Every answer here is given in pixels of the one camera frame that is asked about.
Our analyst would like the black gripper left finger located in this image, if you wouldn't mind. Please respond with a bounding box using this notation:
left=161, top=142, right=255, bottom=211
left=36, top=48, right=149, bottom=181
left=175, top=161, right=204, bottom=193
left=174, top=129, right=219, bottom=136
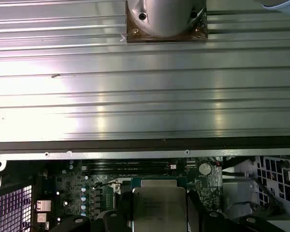
left=48, top=190, right=134, bottom=232

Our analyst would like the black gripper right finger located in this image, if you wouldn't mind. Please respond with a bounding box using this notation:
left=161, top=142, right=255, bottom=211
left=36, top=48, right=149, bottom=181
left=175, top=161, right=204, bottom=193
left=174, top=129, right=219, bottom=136
left=186, top=189, right=281, bottom=232

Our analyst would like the silver topped CPU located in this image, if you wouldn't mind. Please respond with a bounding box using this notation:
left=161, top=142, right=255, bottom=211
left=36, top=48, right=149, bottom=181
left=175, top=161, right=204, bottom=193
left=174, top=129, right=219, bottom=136
left=131, top=177, right=187, bottom=232

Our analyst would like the metal CPU locking lever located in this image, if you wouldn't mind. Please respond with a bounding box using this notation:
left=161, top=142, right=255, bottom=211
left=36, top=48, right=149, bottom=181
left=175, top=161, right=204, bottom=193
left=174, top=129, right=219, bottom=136
left=93, top=181, right=118, bottom=189

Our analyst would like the black RAM slot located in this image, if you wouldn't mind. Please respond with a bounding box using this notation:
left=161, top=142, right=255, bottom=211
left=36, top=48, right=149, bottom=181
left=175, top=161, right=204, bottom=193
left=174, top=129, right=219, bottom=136
left=88, top=169, right=171, bottom=174
left=88, top=159, right=171, bottom=164
left=88, top=163, right=171, bottom=167
left=88, top=166, right=171, bottom=170

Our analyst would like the round silver coin battery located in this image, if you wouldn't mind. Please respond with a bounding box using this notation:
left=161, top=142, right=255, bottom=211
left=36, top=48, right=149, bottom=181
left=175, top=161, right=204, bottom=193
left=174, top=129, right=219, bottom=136
left=198, top=162, right=212, bottom=176

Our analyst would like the black and silver PC case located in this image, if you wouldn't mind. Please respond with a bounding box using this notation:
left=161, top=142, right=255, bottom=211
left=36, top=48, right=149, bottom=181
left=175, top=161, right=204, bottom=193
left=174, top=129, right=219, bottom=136
left=0, top=139, right=290, bottom=232

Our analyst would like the green motherboard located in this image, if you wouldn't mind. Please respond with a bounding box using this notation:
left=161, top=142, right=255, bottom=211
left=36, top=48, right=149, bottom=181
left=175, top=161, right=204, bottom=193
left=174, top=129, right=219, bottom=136
left=35, top=158, right=224, bottom=232

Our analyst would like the pale blue rounded object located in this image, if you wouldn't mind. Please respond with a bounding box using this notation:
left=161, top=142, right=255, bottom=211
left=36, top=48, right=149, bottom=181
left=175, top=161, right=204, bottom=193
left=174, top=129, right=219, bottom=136
left=253, top=0, right=290, bottom=11

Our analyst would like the square brown base plate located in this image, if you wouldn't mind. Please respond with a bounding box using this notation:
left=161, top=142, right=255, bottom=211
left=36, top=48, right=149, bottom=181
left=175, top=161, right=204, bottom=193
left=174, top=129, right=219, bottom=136
left=125, top=0, right=209, bottom=44

